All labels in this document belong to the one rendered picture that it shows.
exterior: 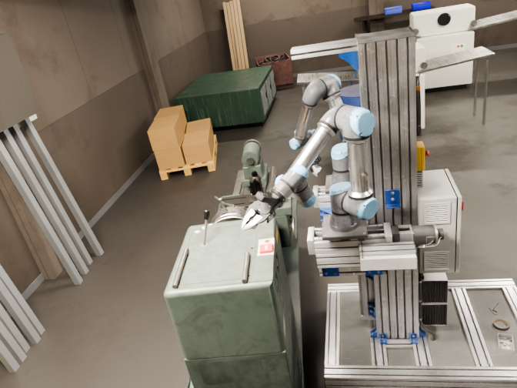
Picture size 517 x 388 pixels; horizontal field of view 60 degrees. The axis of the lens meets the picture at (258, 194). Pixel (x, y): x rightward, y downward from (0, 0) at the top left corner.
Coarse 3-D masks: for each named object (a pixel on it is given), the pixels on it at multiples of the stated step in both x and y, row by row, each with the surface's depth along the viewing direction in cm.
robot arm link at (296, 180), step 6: (294, 168) 184; (300, 168) 184; (288, 174) 184; (294, 174) 183; (300, 174) 183; (306, 174) 184; (282, 180) 182; (288, 180) 182; (294, 180) 182; (300, 180) 183; (294, 186) 182; (300, 186) 184
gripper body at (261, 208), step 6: (276, 192) 180; (276, 198) 182; (282, 198) 181; (258, 204) 180; (264, 204) 179; (270, 204) 179; (276, 204) 184; (258, 210) 178; (264, 210) 178; (270, 210) 179
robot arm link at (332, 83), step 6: (324, 78) 264; (330, 78) 265; (336, 78) 267; (330, 84) 263; (336, 84) 266; (330, 90) 264; (336, 90) 265; (324, 96) 265; (330, 96) 265; (336, 96) 266; (330, 102) 268; (336, 102) 267; (342, 102) 269; (330, 108) 270; (342, 132) 271
